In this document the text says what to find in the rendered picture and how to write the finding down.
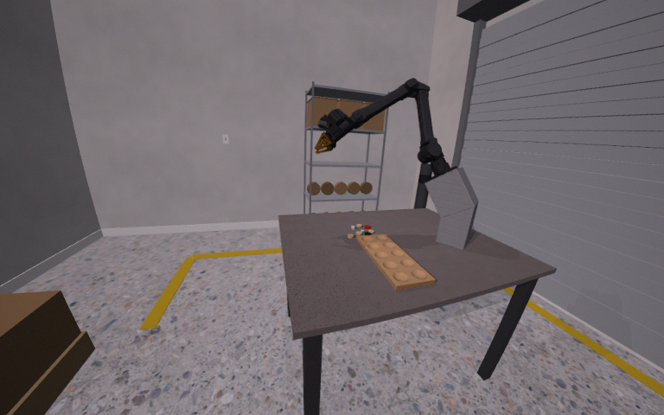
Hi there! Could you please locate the orange tray with round pockets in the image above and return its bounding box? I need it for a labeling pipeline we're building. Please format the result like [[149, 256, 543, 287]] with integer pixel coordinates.
[[356, 234, 436, 291]]

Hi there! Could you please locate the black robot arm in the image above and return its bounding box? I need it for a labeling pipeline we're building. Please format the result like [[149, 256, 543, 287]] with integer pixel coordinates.
[[318, 78, 457, 180]]

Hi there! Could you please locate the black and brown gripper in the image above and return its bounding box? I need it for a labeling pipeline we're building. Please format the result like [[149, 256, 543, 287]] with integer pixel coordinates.
[[315, 129, 344, 154]]

